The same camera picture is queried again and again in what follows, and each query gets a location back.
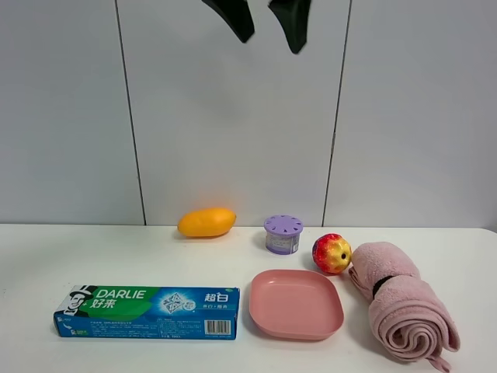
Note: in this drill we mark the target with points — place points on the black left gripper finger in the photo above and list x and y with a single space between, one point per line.
237 15

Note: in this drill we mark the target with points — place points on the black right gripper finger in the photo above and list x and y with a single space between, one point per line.
293 16

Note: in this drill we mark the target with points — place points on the pink towel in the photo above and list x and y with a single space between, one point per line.
405 314

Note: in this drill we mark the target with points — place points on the yellow mango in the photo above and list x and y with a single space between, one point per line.
211 222

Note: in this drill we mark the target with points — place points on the purple air freshener jar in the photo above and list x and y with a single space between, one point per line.
283 234

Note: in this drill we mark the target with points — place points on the red yellow toy strawberry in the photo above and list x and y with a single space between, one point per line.
332 254

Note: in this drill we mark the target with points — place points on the pink square plate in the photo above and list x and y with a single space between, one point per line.
295 305

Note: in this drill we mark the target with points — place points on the Darlie toothpaste box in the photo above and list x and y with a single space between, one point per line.
171 313

